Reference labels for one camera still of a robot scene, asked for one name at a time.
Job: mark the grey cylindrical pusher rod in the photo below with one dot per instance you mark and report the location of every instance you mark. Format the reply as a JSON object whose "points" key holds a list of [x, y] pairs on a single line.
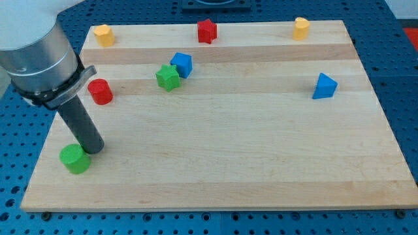
{"points": [[81, 125]]}

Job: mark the black clamp ring with lever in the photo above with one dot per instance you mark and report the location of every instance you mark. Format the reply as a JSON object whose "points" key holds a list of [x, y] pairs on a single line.
{"points": [[54, 96]]}

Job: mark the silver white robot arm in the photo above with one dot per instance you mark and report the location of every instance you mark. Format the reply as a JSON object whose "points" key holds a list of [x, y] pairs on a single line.
{"points": [[43, 66]]}

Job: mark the green star block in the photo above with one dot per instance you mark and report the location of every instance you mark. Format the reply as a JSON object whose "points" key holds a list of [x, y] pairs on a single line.
{"points": [[168, 77]]}

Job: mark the blue cube block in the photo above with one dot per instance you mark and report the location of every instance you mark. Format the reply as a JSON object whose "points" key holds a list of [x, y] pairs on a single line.
{"points": [[184, 64]]}

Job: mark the red star block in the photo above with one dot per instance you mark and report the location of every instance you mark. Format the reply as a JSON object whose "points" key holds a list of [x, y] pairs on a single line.
{"points": [[206, 31]]}

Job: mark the red cylinder block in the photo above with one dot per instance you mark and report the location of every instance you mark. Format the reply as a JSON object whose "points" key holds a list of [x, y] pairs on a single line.
{"points": [[100, 91]]}

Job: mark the green cylinder block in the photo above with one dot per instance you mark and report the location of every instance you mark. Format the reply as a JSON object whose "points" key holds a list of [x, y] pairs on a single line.
{"points": [[74, 158]]}

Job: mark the yellow hexagon block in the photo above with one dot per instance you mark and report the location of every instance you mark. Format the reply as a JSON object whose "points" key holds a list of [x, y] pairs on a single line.
{"points": [[104, 35]]}

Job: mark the wooden board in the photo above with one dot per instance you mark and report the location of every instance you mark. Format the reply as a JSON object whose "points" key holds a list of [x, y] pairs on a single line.
{"points": [[241, 133]]}

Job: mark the yellow heart block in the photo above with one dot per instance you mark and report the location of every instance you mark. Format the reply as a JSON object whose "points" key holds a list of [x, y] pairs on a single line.
{"points": [[301, 28]]}

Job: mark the blue triangle block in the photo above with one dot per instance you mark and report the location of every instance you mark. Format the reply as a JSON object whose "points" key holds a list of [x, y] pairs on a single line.
{"points": [[325, 87]]}

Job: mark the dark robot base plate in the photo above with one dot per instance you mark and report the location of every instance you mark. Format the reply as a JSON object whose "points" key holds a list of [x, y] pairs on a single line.
{"points": [[193, 5]]}

